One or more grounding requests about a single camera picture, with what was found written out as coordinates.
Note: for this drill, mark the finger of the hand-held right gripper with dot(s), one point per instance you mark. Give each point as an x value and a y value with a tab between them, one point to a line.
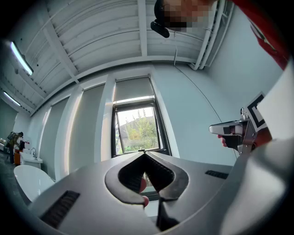
234	128

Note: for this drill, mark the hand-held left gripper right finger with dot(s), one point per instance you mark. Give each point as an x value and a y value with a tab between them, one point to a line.
202	183

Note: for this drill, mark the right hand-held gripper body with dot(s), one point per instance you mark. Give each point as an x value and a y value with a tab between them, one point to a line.
249	137

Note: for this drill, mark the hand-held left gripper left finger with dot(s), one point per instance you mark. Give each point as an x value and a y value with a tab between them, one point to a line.
92	183

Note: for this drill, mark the grey glass window sash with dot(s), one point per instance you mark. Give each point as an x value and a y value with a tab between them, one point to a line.
158	133

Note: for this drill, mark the person's right hand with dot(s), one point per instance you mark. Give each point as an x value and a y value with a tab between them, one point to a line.
222	141

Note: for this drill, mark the person's left hand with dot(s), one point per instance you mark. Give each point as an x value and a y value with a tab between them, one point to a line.
143	185

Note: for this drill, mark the grey roller blind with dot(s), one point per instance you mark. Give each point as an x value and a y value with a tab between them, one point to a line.
54	140
134	88
87	128

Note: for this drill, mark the white washbasin cabinet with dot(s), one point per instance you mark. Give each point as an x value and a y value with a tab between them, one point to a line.
29	161

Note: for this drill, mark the chrome faucet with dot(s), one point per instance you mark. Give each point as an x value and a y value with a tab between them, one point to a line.
34	151

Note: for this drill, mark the green trees outside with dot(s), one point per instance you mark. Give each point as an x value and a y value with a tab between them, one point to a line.
142	128

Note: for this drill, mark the orange box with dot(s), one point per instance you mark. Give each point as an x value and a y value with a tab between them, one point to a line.
17	158

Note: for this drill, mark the white ceiling pipe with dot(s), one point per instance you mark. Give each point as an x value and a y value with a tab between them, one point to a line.
214	41
207	41

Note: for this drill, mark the person's red shirt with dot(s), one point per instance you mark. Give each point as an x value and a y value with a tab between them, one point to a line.
264	23

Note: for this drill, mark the long ceiling light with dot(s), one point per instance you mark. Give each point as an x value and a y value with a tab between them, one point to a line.
11	98
21	58

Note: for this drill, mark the person's head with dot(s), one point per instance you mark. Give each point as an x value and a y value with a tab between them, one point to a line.
183	13

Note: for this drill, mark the window with black frame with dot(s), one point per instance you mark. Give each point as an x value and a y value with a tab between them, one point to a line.
165	137

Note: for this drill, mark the black head-worn camera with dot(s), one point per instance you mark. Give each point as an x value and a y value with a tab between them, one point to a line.
160	29

